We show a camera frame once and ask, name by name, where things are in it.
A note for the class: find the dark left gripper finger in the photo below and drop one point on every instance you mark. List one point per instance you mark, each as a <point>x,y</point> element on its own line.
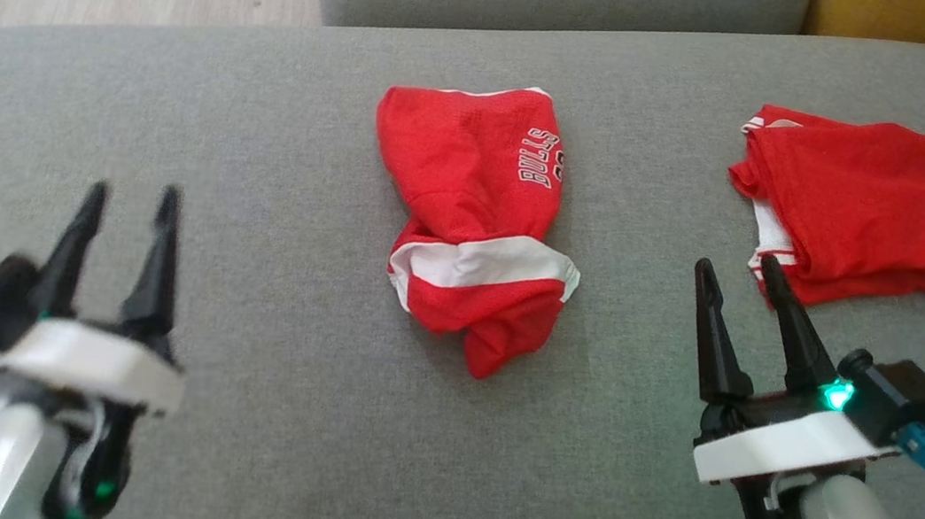
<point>154,281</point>
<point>69,261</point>

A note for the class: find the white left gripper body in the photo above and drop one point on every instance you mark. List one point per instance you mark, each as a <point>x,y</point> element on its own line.
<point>83,361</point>

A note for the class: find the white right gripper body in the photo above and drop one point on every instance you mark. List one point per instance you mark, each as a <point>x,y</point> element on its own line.
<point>786,445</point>

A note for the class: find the red white basketball jersey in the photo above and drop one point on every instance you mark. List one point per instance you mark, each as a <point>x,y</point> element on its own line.
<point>880,207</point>

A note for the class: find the red white basketball shorts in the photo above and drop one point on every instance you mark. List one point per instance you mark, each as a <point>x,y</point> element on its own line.
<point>465,171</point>

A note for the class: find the yellow and grey sofa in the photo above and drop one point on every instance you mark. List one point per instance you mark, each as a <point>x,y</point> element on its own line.
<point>258,179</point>

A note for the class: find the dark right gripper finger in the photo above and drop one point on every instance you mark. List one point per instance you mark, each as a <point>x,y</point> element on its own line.
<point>799,353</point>
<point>718,356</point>

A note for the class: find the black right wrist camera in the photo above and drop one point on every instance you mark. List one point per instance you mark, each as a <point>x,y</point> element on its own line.
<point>896,397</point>

